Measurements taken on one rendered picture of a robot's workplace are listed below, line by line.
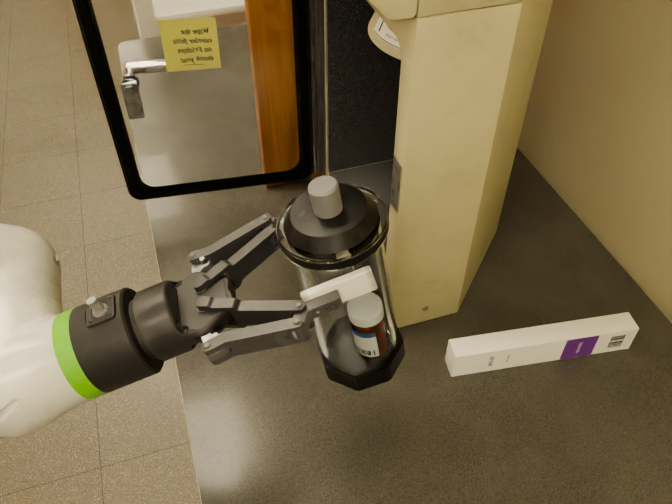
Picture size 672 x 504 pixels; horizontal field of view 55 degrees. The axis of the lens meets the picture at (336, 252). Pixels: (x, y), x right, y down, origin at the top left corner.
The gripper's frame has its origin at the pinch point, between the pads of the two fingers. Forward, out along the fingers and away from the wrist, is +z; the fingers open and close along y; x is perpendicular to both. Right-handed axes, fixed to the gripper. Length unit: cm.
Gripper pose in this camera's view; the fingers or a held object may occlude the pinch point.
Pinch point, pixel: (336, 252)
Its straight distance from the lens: 64.4
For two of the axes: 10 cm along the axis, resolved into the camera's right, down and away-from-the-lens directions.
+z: 9.3, -3.7, -0.1
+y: -2.6, -6.7, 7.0
